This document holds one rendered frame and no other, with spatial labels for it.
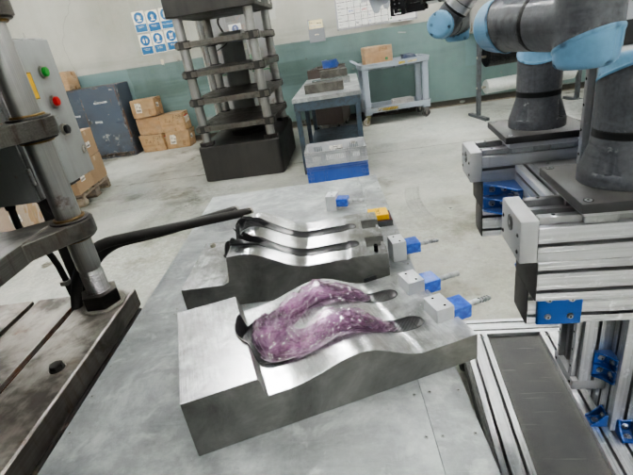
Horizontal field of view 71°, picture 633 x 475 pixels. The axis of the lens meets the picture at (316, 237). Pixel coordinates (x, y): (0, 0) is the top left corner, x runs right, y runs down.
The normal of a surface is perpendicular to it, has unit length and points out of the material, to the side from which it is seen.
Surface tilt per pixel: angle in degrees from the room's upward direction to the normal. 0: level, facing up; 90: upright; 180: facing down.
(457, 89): 90
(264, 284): 90
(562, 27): 90
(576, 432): 0
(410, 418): 0
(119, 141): 90
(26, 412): 0
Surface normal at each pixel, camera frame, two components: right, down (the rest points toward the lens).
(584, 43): -0.55, 0.47
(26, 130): 0.79, 0.15
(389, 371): 0.29, 0.37
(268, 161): -0.06, 0.43
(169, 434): -0.15, -0.90
